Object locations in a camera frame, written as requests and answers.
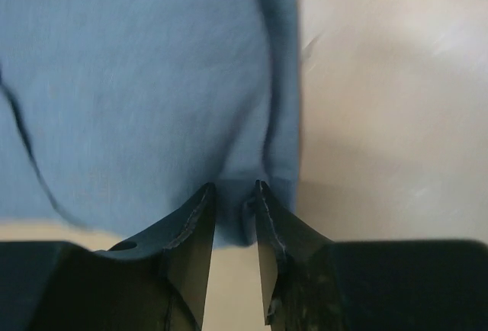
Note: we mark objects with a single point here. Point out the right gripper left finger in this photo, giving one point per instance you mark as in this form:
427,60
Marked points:
154,280

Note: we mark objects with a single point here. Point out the grey long sleeve shirt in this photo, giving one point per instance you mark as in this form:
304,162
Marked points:
114,112

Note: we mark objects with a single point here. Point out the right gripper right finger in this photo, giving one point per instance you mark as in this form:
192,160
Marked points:
310,282

